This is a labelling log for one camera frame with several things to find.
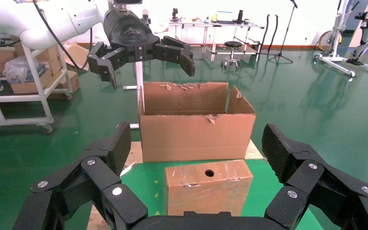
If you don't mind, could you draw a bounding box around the cardboard sheet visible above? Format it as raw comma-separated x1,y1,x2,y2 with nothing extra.
61,40,91,72
164,160,254,217

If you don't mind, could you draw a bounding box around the white wheeled cart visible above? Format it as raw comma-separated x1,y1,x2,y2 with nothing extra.
0,44,73,134

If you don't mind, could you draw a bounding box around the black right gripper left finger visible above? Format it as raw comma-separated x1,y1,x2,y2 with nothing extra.
12,121,149,230

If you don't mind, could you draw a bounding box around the white robot stand frame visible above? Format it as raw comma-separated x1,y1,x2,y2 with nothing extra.
313,0,362,78

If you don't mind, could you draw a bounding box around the black round stool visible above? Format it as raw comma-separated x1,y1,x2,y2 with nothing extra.
220,41,243,70

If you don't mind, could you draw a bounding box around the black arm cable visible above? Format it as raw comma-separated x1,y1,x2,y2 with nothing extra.
31,0,94,72

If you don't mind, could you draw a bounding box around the white long table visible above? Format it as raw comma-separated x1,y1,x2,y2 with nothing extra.
168,20,265,62

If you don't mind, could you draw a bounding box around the black gooseneck pole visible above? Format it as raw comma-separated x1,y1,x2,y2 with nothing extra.
260,13,271,53
268,14,279,51

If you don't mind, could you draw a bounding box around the clear plastic bag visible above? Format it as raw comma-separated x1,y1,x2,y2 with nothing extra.
2,56,40,84

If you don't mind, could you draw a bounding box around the open laptop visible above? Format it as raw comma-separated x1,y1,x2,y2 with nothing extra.
216,11,235,24

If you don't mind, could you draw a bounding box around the yellow round fan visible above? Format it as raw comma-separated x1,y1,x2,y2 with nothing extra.
317,30,344,51

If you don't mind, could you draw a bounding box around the black microphone stand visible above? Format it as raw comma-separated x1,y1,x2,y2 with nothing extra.
268,0,299,64

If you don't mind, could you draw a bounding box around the large open cardboard carton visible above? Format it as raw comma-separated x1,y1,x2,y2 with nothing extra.
138,81,257,163

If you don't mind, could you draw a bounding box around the brown cardboard box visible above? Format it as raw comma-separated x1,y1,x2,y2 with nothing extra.
0,46,16,64
10,68,53,95
49,70,81,100
14,43,61,61
47,58,63,77

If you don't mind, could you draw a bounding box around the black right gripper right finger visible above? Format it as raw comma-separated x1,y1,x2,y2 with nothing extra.
262,124,368,230

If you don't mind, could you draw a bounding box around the white table leg frame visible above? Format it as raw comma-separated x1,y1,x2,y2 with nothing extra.
122,61,145,130

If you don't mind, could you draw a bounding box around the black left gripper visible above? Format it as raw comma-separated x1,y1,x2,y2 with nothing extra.
87,8,196,90

